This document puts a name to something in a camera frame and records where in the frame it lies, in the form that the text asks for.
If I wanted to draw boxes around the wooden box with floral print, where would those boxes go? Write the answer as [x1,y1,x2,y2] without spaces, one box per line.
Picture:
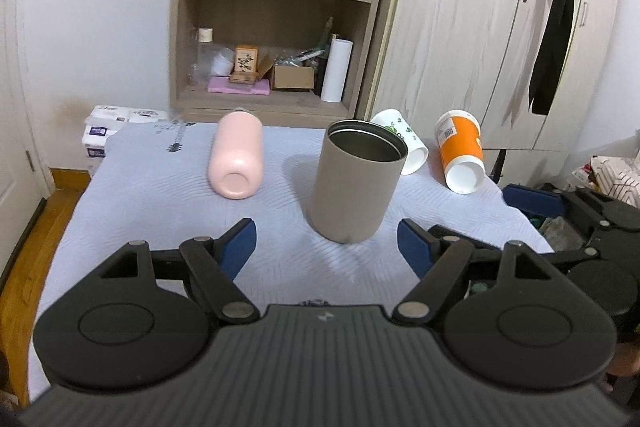
[229,45,261,84]

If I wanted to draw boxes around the white tissue pack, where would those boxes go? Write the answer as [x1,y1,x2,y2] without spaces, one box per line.
[127,107,174,124]
[81,104,132,160]

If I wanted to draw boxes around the wooden open shelf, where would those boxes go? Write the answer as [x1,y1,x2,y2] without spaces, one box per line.
[169,0,401,128]

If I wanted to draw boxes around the open cardboard box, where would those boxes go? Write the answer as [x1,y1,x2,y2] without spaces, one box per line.
[257,51,317,92]

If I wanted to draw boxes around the white door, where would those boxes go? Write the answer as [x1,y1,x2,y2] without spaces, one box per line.
[0,0,55,228]

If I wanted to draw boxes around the white cup with green print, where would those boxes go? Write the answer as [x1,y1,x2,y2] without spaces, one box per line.
[370,108,430,176]

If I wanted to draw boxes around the flat pink box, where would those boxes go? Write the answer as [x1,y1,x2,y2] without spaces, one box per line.
[207,76,272,96]

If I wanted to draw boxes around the small white cup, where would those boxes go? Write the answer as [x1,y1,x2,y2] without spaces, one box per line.
[210,48,236,76]

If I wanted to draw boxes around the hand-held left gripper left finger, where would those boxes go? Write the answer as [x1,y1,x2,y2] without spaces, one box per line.
[96,218,261,324]

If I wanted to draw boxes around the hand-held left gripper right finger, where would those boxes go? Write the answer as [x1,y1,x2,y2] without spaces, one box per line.
[396,218,557,325]

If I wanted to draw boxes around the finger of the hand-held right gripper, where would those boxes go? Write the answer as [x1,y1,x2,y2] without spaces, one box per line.
[502,184,640,239]
[538,237,609,266]

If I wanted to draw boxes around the black ribbon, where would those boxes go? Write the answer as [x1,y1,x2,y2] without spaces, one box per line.
[529,0,596,116]

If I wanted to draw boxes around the pink bottle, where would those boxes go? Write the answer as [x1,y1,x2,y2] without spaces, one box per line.
[206,108,265,200]

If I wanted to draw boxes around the clear bottle with cream cap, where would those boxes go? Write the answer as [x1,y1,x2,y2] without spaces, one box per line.
[189,27,214,86]

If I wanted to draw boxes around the white paper roll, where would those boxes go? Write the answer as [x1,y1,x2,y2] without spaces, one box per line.
[320,38,354,103]

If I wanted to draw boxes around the dark glass bottle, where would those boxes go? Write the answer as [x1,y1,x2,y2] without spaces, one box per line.
[313,17,335,97]

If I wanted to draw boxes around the orange and white paper cup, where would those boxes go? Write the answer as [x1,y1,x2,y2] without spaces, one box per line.
[434,109,486,195]

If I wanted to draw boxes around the light wooden wardrobe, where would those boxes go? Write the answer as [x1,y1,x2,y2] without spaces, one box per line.
[356,0,626,154]

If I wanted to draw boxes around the grey steel tumbler cup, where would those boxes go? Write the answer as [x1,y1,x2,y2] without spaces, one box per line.
[308,119,408,244]

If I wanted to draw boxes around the patterned cloth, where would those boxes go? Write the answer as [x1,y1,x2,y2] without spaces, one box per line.
[564,154,640,208]

